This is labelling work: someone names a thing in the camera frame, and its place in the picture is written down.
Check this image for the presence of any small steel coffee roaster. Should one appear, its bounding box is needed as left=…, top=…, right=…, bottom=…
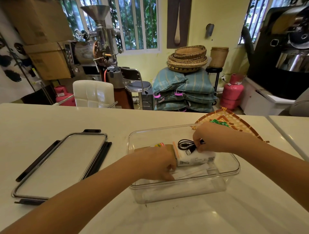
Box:
left=63, top=4, right=124, bottom=81

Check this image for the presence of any brown spoon wall picture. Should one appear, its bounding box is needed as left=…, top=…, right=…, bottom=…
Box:
left=166, top=0, right=192, bottom=50

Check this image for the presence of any large brown cardboard box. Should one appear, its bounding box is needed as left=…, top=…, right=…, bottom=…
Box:
left=2, top=0, right=74, bottom=46

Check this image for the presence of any brown wooden stand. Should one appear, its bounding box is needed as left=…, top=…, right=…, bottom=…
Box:
left=113, top=87, right=135, bottom=109

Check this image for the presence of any large black coffee roaster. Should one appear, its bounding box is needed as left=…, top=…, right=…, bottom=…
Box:
left=241, top=4, right=309, bottom=101

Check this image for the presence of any white low cabinet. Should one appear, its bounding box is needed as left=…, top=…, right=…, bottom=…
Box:
left=240, top=77, right=296, bottom=116

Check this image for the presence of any dark barred side window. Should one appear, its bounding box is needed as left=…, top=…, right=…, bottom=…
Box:
left=238, top=0, right=290, bottom=45

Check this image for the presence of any black usb cable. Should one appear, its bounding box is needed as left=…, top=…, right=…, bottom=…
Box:
left=177, top=139, right=206, bottom=156

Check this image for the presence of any clear plastic storage box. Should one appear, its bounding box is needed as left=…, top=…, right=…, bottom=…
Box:
left=126, top=123, right=241, bottom=205

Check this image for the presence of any small brown cardboard box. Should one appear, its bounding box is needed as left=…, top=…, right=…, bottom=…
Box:
left=23, top=41, right=72, bottom=81

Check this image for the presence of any person's right forearm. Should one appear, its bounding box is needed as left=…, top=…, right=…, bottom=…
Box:
left=241, top=137, right=309, bottom=212

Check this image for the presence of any pink gas cylinder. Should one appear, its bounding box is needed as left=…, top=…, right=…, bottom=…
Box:
left=54, top=85, right=76, bottom=106
left=220, top=73, right=245, bottom=111

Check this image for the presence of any white padded chair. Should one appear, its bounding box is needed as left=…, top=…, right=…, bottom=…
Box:
left=72, top=80, right=116, bottom=108

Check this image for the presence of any clear lid with black latches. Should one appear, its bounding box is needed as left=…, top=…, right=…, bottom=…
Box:
left=11, top=129, right=113, bottom=206

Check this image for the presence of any steel chaff collector drum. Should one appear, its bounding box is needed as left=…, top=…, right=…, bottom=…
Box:
left=105, top=67, right=126, bottom=89

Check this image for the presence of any grey wall lamp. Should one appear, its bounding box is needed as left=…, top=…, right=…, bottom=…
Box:
left=205, top=23, right=215, bottom=39

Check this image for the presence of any person's right hand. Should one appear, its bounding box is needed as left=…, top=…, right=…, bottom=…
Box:
left=192, top=121, right=256, bottom=153

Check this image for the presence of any person's left forearm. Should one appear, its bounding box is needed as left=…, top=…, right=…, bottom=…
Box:
left=0, top=154, right=140, bottom=234

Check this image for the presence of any tall woven basket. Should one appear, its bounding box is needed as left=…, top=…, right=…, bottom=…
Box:
left=209, top=47, right=229, bottom=68

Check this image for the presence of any stack of brown cardboard cards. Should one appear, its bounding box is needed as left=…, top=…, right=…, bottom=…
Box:
left=134, top=144, right=175, bottom=155

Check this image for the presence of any white framed barred window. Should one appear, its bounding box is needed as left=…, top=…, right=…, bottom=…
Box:
left=59, top=0, right=161, bottom=55

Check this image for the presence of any panda bamboo wall painting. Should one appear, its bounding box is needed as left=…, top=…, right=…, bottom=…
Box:
left=0, top=9, right=46, bottom=104

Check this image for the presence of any white boxed power bank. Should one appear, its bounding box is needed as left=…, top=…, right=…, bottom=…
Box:
left=173, top=141, right=216, bottom=167

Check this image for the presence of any stack of teal striped sacks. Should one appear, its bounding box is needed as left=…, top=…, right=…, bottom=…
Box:
left=152, top=67, right=219, bottom=113

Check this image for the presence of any stack of shallow woven baskets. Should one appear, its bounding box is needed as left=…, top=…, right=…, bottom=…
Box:
left=166, top=45, right=208, bottom=74

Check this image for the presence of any fan-shaped woven bamboo tray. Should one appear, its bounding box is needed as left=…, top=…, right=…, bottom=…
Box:
left=192, top=108, right=270, bottom=143

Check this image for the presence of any chrome bar stool black seat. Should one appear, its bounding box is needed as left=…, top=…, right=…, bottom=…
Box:
left=120, top=67, right=153, bottom=110

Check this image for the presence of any pile of green packets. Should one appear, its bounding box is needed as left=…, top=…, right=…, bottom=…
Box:
left=209, top=119, right=230, bottom=128

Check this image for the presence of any person's left hand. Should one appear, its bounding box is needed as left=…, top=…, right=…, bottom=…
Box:
left=128, top=144, right=178, bottom=184

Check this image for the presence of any black round stool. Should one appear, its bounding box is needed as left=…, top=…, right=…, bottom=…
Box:
left=205, top=67, right=223, bottom=92

